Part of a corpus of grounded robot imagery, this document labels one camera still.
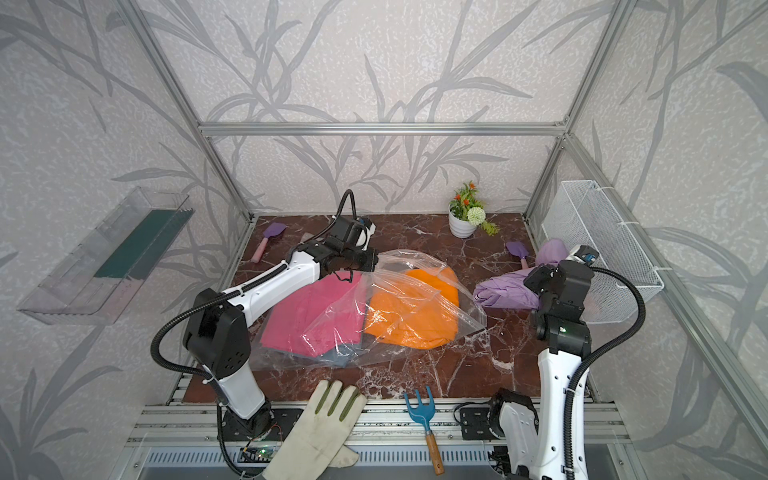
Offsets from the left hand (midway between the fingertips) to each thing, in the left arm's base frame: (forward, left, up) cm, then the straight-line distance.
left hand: (378, 258), depth 88 cm
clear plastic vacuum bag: (+3, -4, -8) cm, 10 cm away
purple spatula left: (+26, +42, -16) cm, 52 cm away
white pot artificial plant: (+21, -30, -1) cm, 36 cm away
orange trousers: (-15, -12, -4) cm, 19 cm away
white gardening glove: (-44, +13, -15) cm, 48 cm away
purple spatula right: (+15, -50, -14) cm, 54 cm away
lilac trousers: (-16, -33, +9) cm, 38 cm away
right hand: (-11, -42, +13) cm, 45 cm away
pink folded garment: (-15, +20, -9) cm, 27 cm away
